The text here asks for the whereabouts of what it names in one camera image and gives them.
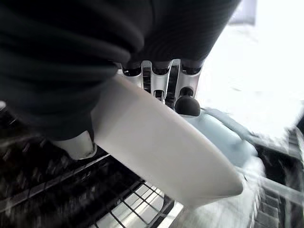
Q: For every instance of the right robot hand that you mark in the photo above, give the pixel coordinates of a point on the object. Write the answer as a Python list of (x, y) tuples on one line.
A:
[(71, 59)]

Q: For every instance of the white ceramic plate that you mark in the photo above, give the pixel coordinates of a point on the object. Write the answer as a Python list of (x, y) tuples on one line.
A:
[(161, 142)]

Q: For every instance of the pale blue bowl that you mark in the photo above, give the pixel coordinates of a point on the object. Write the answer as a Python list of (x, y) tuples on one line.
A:
[(225, 135)]

